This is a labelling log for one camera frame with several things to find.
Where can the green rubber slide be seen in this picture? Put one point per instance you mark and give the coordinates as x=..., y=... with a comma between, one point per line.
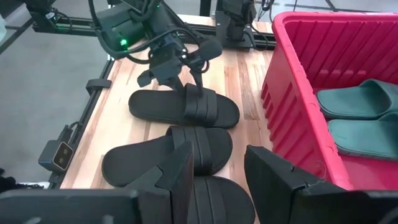
x=351, y=102
x=363, y=137

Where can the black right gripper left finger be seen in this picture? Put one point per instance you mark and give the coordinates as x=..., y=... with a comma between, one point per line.
x=93, y=208

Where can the small black table camera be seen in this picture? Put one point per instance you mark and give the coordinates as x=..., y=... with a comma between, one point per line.
x=60, y=157

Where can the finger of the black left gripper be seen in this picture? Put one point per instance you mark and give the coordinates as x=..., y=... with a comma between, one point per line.
x=179, y=84
x=198, y=81

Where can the red plastic bin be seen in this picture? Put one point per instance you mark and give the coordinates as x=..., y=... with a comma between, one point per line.
x=295, y=93

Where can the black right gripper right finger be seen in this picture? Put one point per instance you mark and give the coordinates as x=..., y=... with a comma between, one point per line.
x=295, y=205

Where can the black frame clip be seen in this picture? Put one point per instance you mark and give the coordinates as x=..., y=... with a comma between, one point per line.
x=99, y=83

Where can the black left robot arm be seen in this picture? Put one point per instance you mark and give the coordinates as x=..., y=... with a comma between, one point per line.
x=124, y=25

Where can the black rubber slide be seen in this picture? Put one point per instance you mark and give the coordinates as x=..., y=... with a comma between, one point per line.
x=133, y=161
x=217, y=202
x=155, y=105

